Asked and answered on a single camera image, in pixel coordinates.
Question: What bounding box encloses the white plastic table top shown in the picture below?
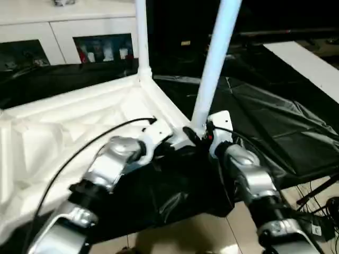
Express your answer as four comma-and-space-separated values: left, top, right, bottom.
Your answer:
0, 71, 202, 239

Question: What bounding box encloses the black plastic mat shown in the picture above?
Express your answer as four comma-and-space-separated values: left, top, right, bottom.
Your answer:
0, 57, 339, 239

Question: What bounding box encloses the tall black cabinet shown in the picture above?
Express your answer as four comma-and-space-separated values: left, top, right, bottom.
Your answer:
147, 0, 212, 61

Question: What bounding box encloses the white printed carton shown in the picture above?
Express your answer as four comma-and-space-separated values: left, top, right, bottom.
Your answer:
102, 44, 113, 62

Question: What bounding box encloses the black horizontal bar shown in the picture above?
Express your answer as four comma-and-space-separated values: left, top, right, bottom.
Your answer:
233, 28, 339, 37

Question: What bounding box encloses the white flat board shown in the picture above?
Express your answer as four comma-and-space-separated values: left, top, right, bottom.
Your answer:
262, 41, 339, 104

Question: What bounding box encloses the black tripod stand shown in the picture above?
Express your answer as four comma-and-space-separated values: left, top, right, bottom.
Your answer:
290, 173, 339, 243

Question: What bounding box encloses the white cabinet with glass doors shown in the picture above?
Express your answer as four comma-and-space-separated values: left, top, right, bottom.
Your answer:
0, 0, 141, 72

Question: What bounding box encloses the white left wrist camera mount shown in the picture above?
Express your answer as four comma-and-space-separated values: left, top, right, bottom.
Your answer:
137, 124, 173, 165

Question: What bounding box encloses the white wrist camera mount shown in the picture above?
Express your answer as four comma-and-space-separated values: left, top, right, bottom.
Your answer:
208, 110, 234, 158
137, 124, 173, 165

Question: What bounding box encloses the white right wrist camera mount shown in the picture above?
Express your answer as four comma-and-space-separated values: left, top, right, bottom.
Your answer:
208, 110, 234, 158

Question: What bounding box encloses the black stand base with cables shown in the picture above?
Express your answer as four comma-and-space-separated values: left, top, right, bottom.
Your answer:
293, 182, 339, 254

